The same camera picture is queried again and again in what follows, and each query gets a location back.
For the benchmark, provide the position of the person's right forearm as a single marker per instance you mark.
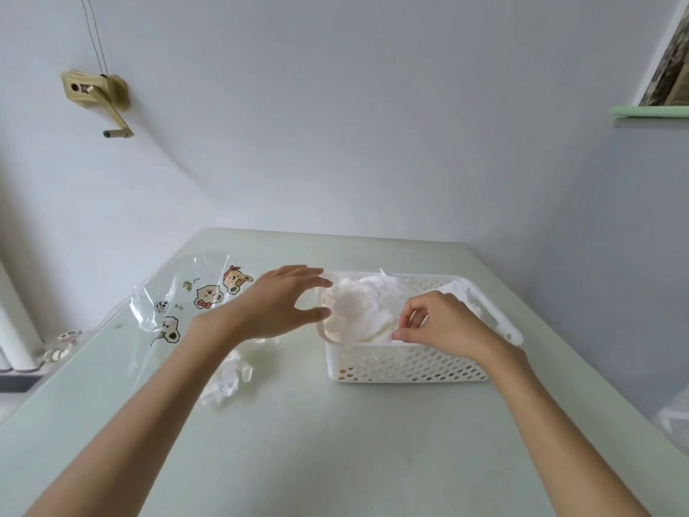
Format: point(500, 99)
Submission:
point(570, 441)

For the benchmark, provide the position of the person's right hand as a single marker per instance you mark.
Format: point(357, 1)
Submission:
point(452, 323)

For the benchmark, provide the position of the white perforated plastic basket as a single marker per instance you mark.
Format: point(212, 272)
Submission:
point(420, 366)

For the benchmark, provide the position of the clear bear-print plastic bag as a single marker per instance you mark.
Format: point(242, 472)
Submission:
point(177, 306)

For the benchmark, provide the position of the person's left forearm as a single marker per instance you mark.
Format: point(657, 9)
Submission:
point(118, 425)

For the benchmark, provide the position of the person's left hand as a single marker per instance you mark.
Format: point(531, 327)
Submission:
point(269, 312)

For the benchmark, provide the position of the pale green shelf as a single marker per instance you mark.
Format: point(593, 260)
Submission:
point(651, 111)

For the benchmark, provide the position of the white column radiator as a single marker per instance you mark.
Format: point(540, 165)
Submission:
point(16, 328)

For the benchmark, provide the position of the white radiator valve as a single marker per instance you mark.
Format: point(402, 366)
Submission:
point(64, 344)

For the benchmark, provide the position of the brass wall crank winch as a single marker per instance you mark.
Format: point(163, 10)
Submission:
point(115, 91)

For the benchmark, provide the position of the stack of white gloves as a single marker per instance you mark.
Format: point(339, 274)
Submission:
point(366, 306)

